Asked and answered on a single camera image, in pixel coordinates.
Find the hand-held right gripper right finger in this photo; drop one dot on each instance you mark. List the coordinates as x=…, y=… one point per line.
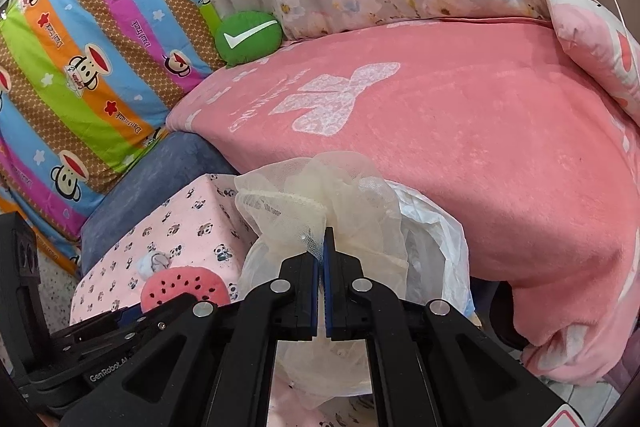
x=329, y=287

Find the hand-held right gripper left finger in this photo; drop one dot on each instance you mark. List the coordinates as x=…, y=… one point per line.
x=314, y=292

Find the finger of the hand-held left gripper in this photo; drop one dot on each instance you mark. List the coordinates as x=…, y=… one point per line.
x=130, y=322

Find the cream mesh net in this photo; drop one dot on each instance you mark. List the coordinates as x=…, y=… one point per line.
x=310, y=187

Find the light blue sock ball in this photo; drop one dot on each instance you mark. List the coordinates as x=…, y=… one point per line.
x=152, y=264

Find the pink watermelon plush pad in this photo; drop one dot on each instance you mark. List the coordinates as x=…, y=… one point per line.
x=185, y=284

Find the blue sofa cushion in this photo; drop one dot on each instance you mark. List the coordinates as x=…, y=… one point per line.
x=150, y=177

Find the pink blanket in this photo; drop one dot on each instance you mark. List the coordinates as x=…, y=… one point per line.
x=475, y=147

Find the striped monkey print quilt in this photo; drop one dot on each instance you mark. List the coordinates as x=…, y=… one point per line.
x=90, y=82

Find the green check mark cushion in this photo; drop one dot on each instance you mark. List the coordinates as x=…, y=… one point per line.
x=247, y=38

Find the pink pillow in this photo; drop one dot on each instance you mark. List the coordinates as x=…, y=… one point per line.
x=590, y=37

